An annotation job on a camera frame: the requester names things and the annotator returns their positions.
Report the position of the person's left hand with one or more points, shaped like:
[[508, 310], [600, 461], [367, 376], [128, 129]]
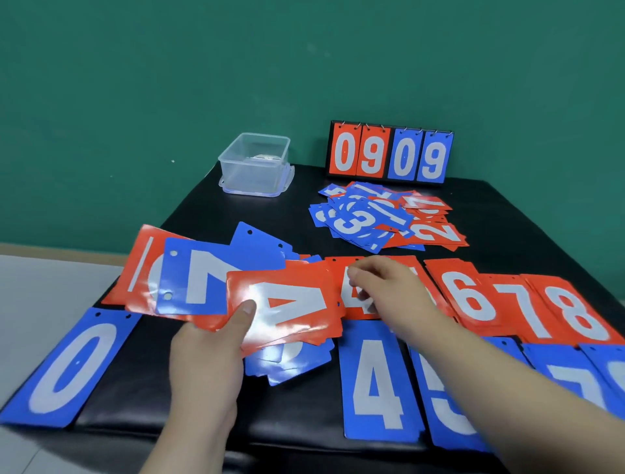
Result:
[[205, 366]]

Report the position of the person's right hand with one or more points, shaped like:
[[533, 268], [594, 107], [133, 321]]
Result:
[[398, 298]]

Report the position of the person's right fingers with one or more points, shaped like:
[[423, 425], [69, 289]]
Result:
[[366, 278]]

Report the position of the person's left thumb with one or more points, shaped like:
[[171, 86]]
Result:
[[239, 320]]

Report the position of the red number card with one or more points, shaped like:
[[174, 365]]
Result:
[[542, 298], [512, 312], [128, 263], [456, 312], [302, 273], [442, 302], [337, 283], [195, 321]]

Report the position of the person's right forearm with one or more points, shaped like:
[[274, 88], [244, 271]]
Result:
[[508, 400]]

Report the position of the person's left forearm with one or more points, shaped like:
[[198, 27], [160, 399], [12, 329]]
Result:
[[195, 444]]

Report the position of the pile of red blue cards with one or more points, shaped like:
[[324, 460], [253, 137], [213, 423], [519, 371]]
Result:
[[371, 219]]

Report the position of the red scoreboard flip card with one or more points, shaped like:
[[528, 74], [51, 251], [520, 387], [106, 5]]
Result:
[[344, 151], [372, 152]]

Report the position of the blue scoreboard flip card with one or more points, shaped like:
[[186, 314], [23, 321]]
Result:
[[404, 156], [433, 158]]

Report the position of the black scoreboard stand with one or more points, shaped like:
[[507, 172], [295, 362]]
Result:
[[330, 146]]

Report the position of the clear plastic container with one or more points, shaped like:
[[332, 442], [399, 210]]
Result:
[[244, 166]]

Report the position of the metal binder rings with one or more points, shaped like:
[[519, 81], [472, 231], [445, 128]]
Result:
[[266, 157]]

